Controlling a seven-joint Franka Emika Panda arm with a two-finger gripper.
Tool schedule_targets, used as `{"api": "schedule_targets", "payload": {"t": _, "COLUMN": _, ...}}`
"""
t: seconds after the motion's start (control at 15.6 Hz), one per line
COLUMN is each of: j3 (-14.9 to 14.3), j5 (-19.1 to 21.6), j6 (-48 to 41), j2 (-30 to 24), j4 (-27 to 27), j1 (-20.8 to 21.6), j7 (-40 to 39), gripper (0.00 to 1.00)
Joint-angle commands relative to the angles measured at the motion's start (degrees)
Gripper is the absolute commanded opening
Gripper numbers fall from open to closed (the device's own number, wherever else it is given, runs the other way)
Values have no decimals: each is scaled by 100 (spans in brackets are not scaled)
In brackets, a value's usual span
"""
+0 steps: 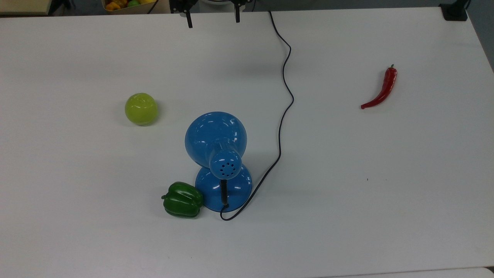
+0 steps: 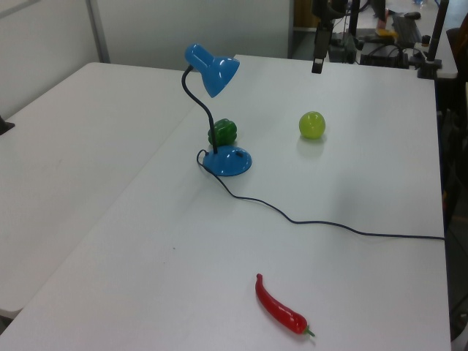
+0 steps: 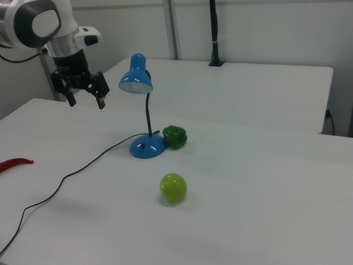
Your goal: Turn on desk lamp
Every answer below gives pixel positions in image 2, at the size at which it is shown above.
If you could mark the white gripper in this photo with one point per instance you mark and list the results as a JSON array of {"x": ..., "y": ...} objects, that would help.
[{"x": 322, "y": 40}]

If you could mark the blue desk lamp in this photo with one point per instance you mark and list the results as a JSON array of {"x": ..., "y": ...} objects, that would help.
[{"x": 219, "y": 73}]

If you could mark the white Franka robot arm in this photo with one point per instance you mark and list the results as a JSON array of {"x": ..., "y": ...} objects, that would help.
[{"x": 325, "y": 9}]

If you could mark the yellow object on desk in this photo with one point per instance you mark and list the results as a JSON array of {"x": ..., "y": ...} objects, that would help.
[{"x": 387, "y": 33}]

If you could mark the light green apple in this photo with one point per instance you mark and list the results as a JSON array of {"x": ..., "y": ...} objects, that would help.
[{"x": 312, "y": 125}]

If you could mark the black thin stand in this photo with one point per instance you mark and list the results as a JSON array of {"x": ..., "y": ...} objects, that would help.
[{"x": 354, "y": 18}]

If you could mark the black equipment box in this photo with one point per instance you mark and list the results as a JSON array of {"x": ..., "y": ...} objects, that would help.
[{"x": 382, "y": 55}]

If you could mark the black computer keyboard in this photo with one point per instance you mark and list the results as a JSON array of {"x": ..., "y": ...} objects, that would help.
[{"x": 407, "y": 28}]

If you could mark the black computer mouse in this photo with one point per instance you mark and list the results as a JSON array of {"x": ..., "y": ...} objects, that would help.
[{"x": 412, "y": 15}]

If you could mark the dark green bell pepper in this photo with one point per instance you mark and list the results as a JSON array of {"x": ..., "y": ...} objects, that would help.
[{"x": 226, "y": 131}]

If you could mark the red chili pepper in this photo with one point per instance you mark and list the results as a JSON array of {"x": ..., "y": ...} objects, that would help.
[{"x": 278, "y": 311}]

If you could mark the black clamped camera pole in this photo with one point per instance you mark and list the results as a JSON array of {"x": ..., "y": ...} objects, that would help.
[{"x": 435, "y": 36}]

